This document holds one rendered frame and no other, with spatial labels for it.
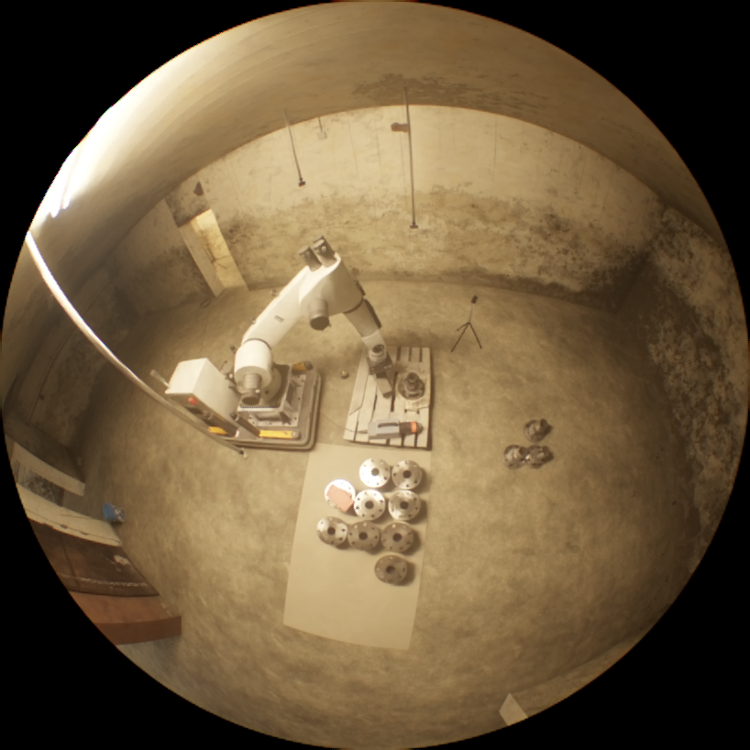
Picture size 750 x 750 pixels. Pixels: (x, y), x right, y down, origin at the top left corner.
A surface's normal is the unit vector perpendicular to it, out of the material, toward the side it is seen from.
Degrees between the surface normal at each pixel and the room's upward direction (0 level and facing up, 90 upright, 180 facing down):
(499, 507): 0
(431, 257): 90
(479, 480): 0
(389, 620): 0
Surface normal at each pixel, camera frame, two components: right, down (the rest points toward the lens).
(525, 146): -0.14, 0.83
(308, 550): -0.11, -0.56
